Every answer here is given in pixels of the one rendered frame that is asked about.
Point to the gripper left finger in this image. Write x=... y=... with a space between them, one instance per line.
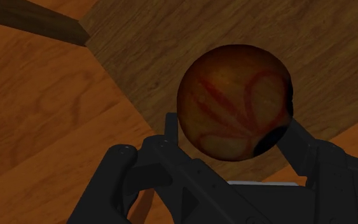
x=166 y=173

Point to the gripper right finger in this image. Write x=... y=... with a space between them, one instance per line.
x=330 y=173

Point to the orange ball with red lines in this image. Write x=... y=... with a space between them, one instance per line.
x=231 y=102

